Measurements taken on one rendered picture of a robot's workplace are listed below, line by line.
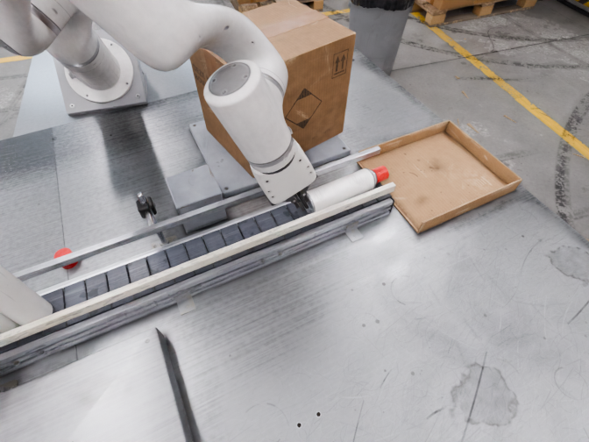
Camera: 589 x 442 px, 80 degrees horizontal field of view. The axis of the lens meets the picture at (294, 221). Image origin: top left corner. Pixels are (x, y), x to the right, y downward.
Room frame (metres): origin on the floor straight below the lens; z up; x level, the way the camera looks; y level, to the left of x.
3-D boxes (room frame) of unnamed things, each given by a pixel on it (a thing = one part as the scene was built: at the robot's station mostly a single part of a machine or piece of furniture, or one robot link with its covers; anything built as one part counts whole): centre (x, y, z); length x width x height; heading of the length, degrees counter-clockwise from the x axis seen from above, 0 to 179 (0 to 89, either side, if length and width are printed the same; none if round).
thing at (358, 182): (0.54, -0.12, 0.91); 0.20 x 0.05 x 0.05; 118
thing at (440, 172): (0.65, -0.36, 0.85); 0.30 x 0.26 x 0.04; 116
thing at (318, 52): (0.80, 0.06, 0.99); 0.30 x 0.24 x 0.27; 127
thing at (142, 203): (0.42, 0.28, 0.91); 0.07 x 0.03 x 0.16; 26
